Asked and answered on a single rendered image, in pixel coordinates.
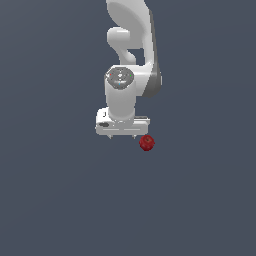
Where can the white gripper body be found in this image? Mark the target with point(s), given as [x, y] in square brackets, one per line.
[122, 126]

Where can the small red apple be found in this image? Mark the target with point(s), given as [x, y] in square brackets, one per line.
[146, 142]

